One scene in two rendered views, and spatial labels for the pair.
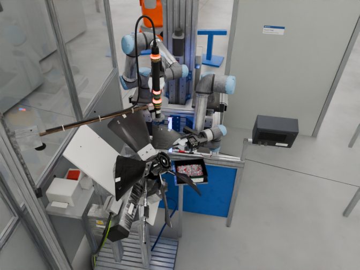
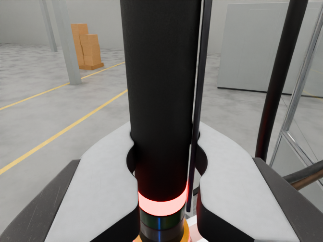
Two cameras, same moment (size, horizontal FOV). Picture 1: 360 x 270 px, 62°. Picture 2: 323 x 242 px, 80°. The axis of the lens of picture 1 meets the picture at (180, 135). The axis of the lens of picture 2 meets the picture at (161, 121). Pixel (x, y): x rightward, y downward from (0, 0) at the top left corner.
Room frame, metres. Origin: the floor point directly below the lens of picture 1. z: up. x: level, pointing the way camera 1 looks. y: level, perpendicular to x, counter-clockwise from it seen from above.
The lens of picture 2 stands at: (1.37, 0.12, 1.72)
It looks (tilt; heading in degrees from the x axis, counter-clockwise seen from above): 28 degrees down; 181
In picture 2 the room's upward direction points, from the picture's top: straight up
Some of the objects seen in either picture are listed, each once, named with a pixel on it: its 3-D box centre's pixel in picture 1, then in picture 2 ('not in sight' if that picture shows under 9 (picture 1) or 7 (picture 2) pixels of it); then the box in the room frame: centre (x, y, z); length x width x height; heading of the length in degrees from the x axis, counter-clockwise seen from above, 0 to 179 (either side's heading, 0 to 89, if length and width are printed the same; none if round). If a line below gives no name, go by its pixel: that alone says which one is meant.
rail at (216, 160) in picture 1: (184, 156); not in sight; (1.62, -0.03, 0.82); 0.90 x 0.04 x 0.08; 82
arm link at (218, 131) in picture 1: (216, 132); not in sight; (1.49, -0.24, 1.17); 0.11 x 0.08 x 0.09; 119
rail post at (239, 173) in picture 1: (233, 199); not in sight; (1.56, -0.46, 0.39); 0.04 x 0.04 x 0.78; 82
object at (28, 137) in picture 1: (27, 138); not in sight; (1.00, 0.68, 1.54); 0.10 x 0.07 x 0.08; 117
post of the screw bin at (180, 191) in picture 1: (180, 209); not in sight; (1.44, -0.01, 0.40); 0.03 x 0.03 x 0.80; 7
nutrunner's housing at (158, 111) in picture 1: (156, 85); not in sight; (1.28, 0.12, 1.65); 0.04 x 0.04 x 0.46
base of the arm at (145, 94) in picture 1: (146, 89); not in sight; (2.12, 0.28, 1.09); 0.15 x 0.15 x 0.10
